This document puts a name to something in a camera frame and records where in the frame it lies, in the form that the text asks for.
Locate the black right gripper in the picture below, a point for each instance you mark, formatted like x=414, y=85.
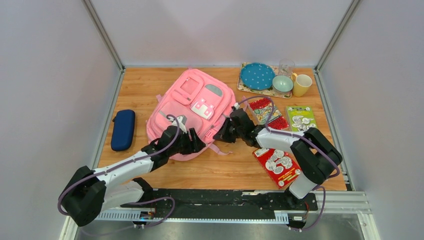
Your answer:
x=222, y=134

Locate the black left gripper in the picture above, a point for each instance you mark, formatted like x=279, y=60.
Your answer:
x=194, y=145

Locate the red-bordered comic book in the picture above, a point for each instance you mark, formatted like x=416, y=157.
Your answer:
x=261, y=109

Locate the pink student backpack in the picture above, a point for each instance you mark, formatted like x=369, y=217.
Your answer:
x=199, y=101

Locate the red comic book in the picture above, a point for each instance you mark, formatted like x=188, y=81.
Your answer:
x=279, y=165

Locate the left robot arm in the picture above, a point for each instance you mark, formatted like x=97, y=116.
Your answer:
x=92, y=191

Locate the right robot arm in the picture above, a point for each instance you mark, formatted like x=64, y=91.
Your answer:
x=318, y=159

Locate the patterned serving tray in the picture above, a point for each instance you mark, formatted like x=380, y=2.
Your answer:
x=268, y=92

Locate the blue polka dot plate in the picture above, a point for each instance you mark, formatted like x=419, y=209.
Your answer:
x=257, y=76

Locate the light green bowl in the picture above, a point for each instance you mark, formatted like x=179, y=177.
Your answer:
x=282, y=83

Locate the green comic book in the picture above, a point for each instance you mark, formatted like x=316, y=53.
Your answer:
x=300, y=118

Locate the blue zippered pencil case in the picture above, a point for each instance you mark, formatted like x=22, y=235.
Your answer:
x=123, y=130

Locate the clear drinking glass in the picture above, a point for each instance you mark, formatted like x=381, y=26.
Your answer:
x=286, y=67

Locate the yellow mug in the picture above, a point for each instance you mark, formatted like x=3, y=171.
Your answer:
x=301, y=84

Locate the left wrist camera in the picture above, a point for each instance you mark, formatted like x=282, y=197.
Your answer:
x=179, y=122

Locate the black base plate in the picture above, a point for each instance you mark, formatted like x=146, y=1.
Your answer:
x=224, y=204

